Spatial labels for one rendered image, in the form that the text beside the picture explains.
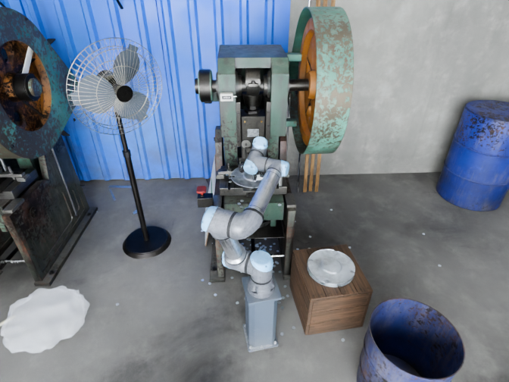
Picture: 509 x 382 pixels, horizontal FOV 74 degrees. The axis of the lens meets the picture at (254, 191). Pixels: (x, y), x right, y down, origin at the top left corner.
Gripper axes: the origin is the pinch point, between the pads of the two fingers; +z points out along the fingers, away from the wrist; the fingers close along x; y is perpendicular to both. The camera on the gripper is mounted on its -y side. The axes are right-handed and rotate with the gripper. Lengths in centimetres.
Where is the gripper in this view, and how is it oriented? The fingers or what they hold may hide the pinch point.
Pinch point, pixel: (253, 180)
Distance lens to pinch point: 201.0
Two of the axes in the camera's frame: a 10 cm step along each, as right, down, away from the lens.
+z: -0.4, 5.2, 8.5
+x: -1.0, -8.5, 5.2
